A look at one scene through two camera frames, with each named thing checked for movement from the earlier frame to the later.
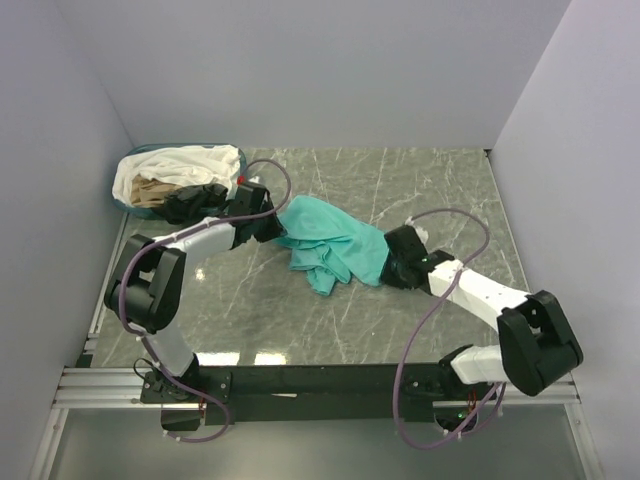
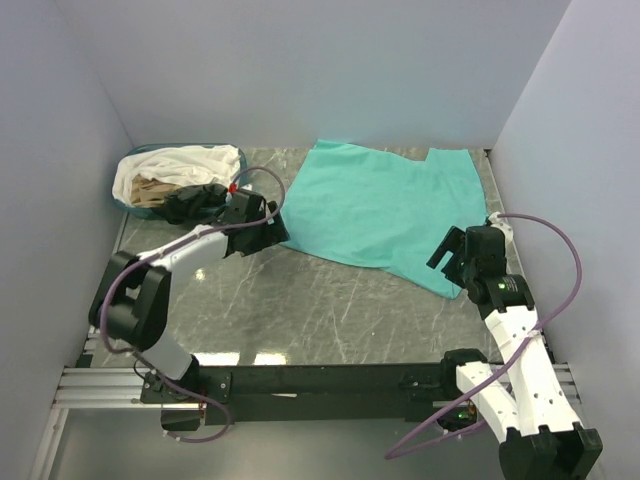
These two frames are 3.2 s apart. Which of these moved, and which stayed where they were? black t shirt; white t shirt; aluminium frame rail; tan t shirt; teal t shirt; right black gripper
Moved: teal t shirt; right black gripper
Stayed: black t shirt; aluminium frame rail; tan t shirt; white t shirt
